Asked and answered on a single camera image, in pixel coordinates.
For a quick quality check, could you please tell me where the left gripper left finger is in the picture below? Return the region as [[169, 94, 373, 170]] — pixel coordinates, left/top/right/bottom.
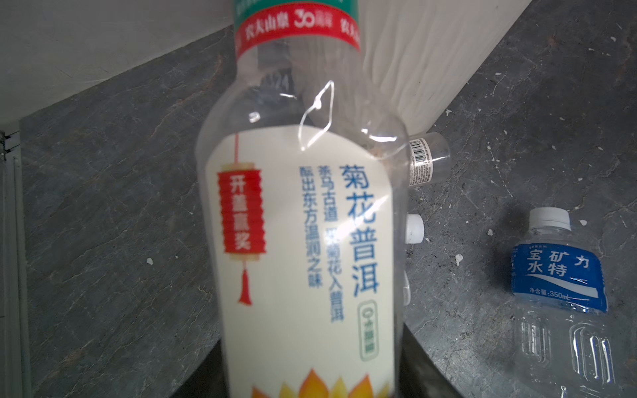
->
[[171, 340, 228, 398]]

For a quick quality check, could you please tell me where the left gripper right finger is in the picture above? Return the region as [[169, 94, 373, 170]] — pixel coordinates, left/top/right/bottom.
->
[[399, 324, 462, 398]]

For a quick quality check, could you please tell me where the blue label water bottle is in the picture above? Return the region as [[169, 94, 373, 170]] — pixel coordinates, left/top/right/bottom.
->
[[511, 207, 620, 397]]

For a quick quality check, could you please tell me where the small blue label bottle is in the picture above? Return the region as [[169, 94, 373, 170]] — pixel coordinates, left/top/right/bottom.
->
[[406, 214, 425, 245]]

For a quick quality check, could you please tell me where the peacock label tea bottle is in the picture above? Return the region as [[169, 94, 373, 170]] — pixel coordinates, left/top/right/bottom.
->
[[196, 1, 409, 397]]

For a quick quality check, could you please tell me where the cream ribbed trash bin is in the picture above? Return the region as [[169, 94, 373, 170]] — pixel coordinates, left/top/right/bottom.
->
[[358, 0, 530, 135]]

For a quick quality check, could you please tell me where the orange white label bottle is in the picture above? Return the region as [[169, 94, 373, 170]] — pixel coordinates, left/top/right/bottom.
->
[[408, 132, 451, 187]]

